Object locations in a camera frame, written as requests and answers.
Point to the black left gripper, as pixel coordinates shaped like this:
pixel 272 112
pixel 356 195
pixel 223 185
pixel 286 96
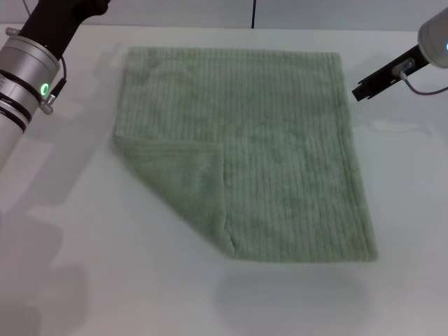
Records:
pixel 49 28

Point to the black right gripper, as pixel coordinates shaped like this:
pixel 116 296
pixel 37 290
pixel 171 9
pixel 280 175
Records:
pixel 395 73

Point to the light green ribbed towel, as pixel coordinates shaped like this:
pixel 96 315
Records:
pixel 262 140

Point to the black vertical wall strip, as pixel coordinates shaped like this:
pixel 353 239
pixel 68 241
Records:
pixel 253 14

